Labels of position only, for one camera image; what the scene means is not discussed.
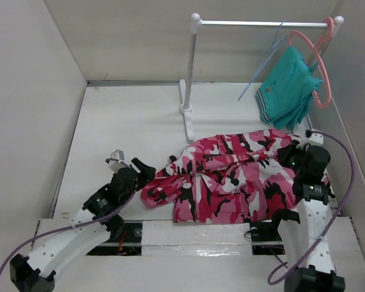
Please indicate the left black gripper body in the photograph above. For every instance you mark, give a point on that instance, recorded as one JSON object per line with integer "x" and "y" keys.
{"x": 125, "y": 199}

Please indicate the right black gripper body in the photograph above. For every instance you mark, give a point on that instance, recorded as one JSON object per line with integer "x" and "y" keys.
{"x": 292, "y": 157}

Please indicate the pink camouflage trousers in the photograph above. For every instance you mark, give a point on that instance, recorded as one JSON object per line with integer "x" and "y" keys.
{"x": 226, "y": 179}

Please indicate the blue wire hanger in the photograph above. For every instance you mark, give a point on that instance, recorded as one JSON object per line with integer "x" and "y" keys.
{"x": 276, "y": 44}

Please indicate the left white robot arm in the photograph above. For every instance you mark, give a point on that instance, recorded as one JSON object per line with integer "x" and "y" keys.
{"x": 96, "y": 222}

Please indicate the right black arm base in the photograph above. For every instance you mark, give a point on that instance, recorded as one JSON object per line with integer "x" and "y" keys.
{"x": 265, "y": 240}

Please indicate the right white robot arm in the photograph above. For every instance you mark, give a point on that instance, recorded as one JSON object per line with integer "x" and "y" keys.
{"x": 301, "y": 228}

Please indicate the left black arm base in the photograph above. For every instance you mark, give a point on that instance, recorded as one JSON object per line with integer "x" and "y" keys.
{"x": 128, "y": 244}

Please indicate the pink plastic hanger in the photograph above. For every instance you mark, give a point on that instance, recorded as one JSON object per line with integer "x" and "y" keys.
{"x": 316, "y": 50}

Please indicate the silver tape strip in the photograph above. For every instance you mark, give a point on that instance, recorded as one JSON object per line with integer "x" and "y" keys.
{"x": 169, "y": 239}

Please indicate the teal shorts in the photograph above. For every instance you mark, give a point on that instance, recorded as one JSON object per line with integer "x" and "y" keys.
{"x": 285, "y": 95}

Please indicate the white clothes rack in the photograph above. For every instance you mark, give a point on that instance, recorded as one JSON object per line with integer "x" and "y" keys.
{"x": 185, "y": 85}

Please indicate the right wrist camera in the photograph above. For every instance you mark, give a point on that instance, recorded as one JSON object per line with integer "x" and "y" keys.
{"x": 313, "y": 138}

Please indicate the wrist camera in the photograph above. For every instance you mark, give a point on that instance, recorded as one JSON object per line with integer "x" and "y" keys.
{"x": 117, "y": 158}
{"x": 313, "y": 138}

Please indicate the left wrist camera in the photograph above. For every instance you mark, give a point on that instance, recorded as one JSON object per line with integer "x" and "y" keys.
{"x": 117, "y": 158}

